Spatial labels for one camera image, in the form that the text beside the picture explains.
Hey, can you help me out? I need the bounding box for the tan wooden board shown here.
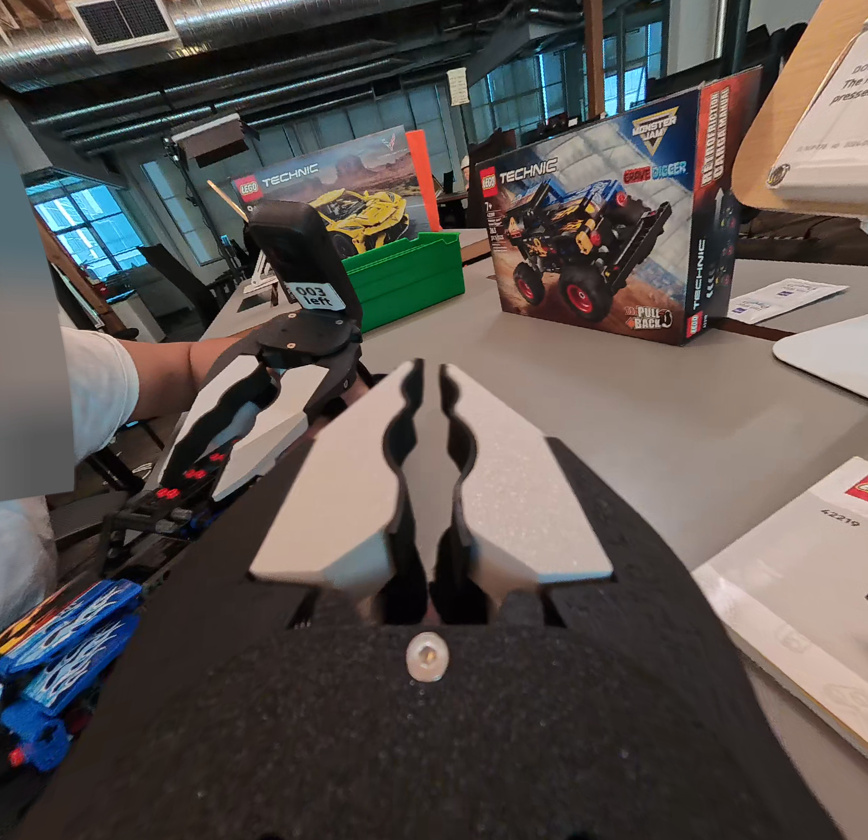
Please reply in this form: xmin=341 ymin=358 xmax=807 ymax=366
xmin=731 ymin=0 xmax=868 ymax=214

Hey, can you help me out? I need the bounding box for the white paper leaflet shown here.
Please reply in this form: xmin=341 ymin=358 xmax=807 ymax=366
xmin=727 ymin=279 xmax=849 ymax=324

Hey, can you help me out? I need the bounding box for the wooden board on white stand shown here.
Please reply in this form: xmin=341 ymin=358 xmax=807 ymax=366
xmin=205 ymin=179 xmax=280 ymax=309

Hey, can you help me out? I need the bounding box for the yellow car lego box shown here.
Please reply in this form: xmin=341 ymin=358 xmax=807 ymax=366
xmin=231 ymin=125 xmax=440 ymax=261

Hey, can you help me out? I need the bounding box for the hanging dark box lamp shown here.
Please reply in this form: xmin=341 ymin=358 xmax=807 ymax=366
xmin=170 ymin=113 xmax=250 ymax=168

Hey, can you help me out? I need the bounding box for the green plastic bin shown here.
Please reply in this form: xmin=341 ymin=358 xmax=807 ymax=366
xmin=341 ymin=232 xmax=467 ymax=334

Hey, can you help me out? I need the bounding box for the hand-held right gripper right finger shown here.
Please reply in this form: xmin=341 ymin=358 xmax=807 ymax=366
xmin=430 ymin=362 xmax=617 ymax=617

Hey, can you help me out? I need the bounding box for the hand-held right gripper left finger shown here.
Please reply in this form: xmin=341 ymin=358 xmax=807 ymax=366
xmin=247 ymin=359 xmax=435 ymax=617

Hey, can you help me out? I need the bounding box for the monster truck lego box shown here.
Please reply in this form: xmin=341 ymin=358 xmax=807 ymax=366
xmin=475 ymin=64 xmax=764 ymax=347

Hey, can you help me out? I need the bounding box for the person's left forearm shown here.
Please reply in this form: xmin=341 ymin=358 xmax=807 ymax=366
xmin=125 ymin=335 xmax=265 ymax=424

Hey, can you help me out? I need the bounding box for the brown wooden post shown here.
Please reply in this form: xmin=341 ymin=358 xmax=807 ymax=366
xmin=582 ymin=0 xmax=606 ymax=119

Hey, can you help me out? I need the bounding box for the flame-printed lego truck model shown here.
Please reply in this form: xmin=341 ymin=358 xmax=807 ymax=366
xmin=0 ymin=440 xmax=235 ymax=787

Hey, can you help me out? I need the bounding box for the white monitor stand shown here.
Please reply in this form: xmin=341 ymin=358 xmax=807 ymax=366
xmin=773 ymin=313 xmax=868 ymax=399

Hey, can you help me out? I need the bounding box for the white printed sign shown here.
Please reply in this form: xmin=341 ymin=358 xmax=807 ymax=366
xmin=766 ymin=13 xmax=868 ymax=204

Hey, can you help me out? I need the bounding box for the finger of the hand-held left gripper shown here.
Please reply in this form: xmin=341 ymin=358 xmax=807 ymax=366
xmin=146 ymin=360 xmax=280 ymax=492
xmin=212 ymin=364 xmax=335 ymax=503

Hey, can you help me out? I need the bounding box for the orange upright panel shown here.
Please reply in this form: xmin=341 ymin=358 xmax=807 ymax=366
xmin=406 ymin=130 xmax=442 ymax=233

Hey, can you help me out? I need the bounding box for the white instruction booklet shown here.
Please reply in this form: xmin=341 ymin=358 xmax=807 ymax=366
xmin=692 ymin=455 xmax=868 ymax=760

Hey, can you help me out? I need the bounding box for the white ceiling vent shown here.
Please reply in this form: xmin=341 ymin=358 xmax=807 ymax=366
xmin=66 ymin=0 xmax=180 ymax=55

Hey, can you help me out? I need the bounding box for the silver air duct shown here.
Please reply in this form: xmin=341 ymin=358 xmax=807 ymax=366
xmin=0 ymin=0 xmax=591 ymax=92

